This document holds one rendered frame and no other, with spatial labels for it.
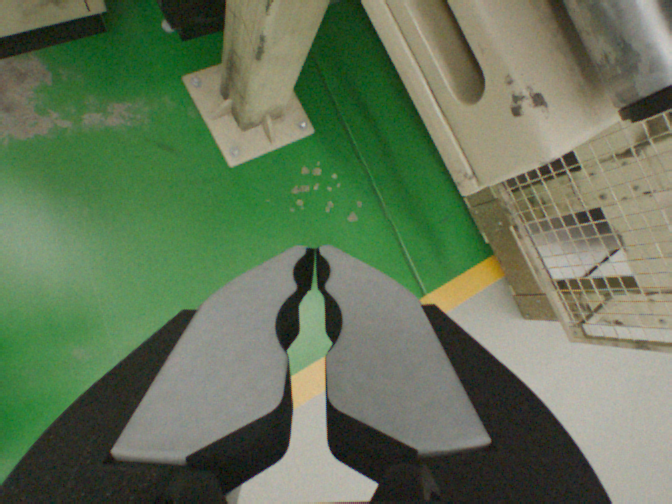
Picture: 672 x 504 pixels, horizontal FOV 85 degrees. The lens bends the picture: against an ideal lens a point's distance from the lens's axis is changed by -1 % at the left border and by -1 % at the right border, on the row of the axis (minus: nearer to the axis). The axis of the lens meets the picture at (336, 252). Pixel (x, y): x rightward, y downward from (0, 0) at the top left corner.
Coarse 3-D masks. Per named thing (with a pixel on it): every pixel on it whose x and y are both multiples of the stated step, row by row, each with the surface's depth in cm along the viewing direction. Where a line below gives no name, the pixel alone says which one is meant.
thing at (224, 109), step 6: (228, 102) 94; (222, 108) 95; (228, 108) 97; (216, 114) 96; (222, 114) 98; (264, 120) 99; (270, 120) 97; (264, 126) 101; (270, 126) 98; (270, 132) 100; (270, 138) 101
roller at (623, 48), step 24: (576, 0) 17; (600, 0) 16; (624, 0) 16; (648, 0) 15; (576, 24) 18; (600, 24) 17; (624, 24) 16; (648, 24) 16; (600, 48) 17; (624, 48) 16; (648, 48) 16; (600, 72) 18; (624, 72) 17; (648, 72) 16; (624, 96) 17; (648, 96) 17; (624, 120) 18
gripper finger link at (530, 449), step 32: (448, 320) 9; (448, 352) 8; (480, 352) 8; (480, 384) 7; (512, 384) 7; (480, 416) 7; (512, 416) 7; (544, 416) 7; (512, 448) 6; (544, 448) 6; (576, 448) 6; (448, 480) 6; (480, 480) 6; (512, 480) 6; (544, 480) 6; (576, 480) 6
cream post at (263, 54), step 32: (256, 0) 59; (288, 0) 57; (320, 0) 61; (224, 32) 77; (256, 32) 64; (288, 32) 66; (224, 64) 86; (256, 64) 71; (288, 64) 77; (224, 96) 97; (256, 96) 84; (288, 96) 93
